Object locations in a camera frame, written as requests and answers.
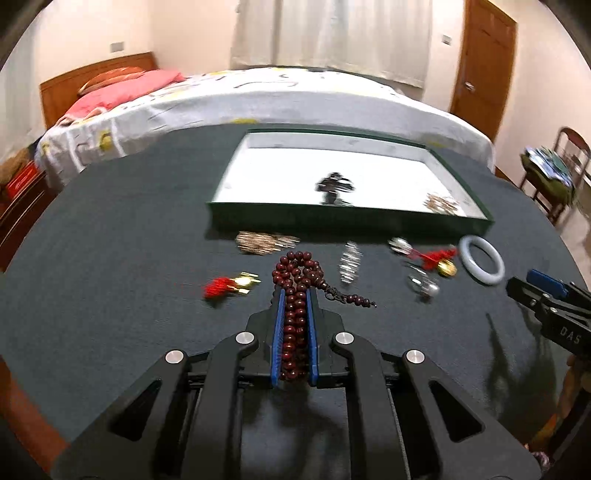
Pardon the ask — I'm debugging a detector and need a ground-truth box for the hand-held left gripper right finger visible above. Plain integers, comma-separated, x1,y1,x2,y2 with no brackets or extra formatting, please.
307,287,541,480

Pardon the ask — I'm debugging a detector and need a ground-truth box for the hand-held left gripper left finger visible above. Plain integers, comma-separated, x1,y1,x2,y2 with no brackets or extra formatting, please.
51,287,284,480

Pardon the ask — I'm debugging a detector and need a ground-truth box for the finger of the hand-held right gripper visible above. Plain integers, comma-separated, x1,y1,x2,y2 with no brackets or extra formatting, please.
506,277,555,321
527,269,591,308

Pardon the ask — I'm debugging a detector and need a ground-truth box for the dark red bead necklace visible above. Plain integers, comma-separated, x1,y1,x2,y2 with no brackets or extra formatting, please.
271,250,377,381

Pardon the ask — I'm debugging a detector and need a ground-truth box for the white jade bangle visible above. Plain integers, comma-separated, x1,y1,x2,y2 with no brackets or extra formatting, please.
458,234,506,285

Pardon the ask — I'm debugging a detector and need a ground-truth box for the red tassel gold charm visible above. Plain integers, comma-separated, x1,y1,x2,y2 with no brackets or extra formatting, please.
204,272,260,305

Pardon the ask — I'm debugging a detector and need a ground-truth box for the silver chain bracelet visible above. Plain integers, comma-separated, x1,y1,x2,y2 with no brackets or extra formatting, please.
339,241,363,283

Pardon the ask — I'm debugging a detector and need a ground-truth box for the red knot gold charm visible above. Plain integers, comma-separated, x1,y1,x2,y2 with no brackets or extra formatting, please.
411,248,459,278

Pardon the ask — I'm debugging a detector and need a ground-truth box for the bronze bead bracelet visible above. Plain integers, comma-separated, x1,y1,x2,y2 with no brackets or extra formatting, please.
235,231,301,256

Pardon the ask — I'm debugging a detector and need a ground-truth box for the silver ring bracelet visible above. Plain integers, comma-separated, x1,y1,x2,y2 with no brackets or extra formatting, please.
406,267,440,298

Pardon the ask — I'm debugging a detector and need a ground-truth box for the gold bracelet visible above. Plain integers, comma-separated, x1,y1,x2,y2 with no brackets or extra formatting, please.
424,193,460,215

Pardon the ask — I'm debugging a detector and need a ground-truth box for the black pendant cord necklace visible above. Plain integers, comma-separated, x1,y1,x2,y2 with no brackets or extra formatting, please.
315,172,355,207

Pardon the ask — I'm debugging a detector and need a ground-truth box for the green tray with white inside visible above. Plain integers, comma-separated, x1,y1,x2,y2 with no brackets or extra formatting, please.
205,128,494,241

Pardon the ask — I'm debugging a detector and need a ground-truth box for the pile of clothes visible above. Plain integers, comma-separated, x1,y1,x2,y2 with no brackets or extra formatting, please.
522,145,578,204

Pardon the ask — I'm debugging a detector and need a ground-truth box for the wooden chair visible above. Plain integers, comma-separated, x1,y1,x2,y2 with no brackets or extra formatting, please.
519,127,591,227

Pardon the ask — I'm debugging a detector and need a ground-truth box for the dark green tablecloth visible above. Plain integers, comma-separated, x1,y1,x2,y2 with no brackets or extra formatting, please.
0,124,591,462

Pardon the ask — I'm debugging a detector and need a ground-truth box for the wooden door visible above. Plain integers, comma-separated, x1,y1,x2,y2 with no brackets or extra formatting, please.
450,0,518,144

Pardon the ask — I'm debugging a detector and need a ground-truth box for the bed with patterned sheet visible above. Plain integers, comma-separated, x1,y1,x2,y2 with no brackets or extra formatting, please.
34,67,497,188

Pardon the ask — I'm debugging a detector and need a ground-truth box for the dark wooden nightstand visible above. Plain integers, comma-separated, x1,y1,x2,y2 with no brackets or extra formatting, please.
0,171,51,273

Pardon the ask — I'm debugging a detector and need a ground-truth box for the pink pillow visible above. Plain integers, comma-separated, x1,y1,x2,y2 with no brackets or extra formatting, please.
55,69,185,125

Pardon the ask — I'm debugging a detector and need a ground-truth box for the red box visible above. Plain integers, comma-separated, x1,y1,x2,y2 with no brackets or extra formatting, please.
4,166,40,199

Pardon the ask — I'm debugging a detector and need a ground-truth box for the white window curtain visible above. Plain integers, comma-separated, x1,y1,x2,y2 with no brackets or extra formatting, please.
230,0,432,88

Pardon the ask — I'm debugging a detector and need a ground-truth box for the orange patterned pillow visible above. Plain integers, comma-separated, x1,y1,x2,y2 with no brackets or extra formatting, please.
78,67,146,95

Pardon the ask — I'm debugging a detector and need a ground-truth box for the brown bag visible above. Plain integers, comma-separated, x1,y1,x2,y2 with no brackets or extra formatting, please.
0,150,33,181

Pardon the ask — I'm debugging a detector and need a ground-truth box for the wooden headboard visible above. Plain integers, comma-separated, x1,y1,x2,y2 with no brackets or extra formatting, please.
39,52,160,130

